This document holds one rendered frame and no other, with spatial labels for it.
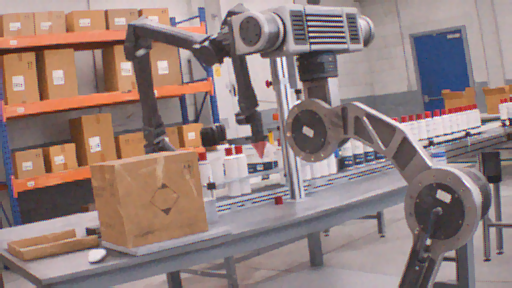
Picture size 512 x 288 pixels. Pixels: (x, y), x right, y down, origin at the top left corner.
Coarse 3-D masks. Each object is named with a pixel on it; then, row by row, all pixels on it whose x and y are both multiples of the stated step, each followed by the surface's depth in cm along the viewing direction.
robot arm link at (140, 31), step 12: (132, 24) 217; (144, 24) 216; (156, 24) 215; (132, 36) 220; (144, 36) 218; (156, 36) 214; (168, 36) 210; (180, 36) 207; (192, 36) 206; (204, 36) 205; (192, 48) 202; (204, 48) 199; (204, 60) 202; (216, 60) 199
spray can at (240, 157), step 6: (234, 150) 270; (240, 150) 268; (240, 156) 268; (240, 162) 268; (246, 162) 270; (240, 168) 268; (246, 168) 269; (240, 174) 268; (246, 174) 269; (240, 180) 268; (246, 180) 268; (240, 186) 268; (246, 186) 268; (246, 192) 268
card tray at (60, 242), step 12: (72, 228) 238; (24, 240) 226; (36, 240) 229; (48, 240) 232; (60, 240) 235; (72, 240) 212; (84, 240) 215; (96, 240) 217; (12, 252) 215; (24, 252) 201; (36, 252) 204; (48, 252) 206; (60, 252) 209
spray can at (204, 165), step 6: (204, 156) 258; (204, 162) 257; (210, 162) 260; (204, 168) 257; (210, 168) 259; (204, 174) 257; (210, 174) 259; (204, 180) 258; (204, 192) 258; (210, 192) 258
